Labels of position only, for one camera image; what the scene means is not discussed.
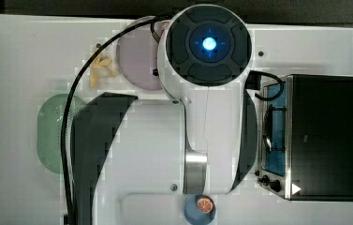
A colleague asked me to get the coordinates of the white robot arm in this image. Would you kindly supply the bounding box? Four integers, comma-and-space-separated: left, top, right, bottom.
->
70, 4, 256, 225

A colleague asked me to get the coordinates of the blue bowl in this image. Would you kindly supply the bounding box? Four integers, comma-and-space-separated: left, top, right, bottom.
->
184, 194, 216, 225

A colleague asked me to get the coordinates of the black toaster oven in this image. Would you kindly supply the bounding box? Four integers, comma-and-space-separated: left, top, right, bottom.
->
256, 74, 353, 202

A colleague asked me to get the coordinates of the lilac round plate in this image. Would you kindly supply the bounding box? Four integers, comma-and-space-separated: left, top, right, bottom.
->
116, 24, 162, 91

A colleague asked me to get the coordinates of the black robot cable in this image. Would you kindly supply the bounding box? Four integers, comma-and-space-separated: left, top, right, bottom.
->
60, 14, 173, 225

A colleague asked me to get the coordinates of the yellow banana peel toy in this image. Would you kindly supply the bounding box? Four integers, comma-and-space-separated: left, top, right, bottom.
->
90, 52, 117, 88

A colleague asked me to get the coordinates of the orange slice toy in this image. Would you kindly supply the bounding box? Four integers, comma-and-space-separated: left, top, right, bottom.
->
197, 196, 213, 213

